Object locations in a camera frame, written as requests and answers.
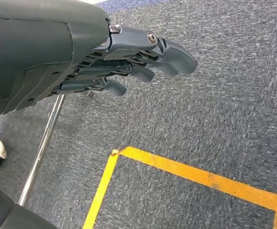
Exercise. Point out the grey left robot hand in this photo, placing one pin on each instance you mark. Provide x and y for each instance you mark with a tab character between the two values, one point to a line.
33	47

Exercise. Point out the chrome stanchion with round base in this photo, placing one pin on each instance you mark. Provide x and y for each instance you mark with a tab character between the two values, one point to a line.
40	151

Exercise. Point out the dark grey robot body shell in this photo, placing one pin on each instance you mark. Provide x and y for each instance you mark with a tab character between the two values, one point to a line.
9	215

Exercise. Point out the yellow floor tape marking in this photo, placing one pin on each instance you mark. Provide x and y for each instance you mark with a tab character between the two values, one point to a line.
176	167

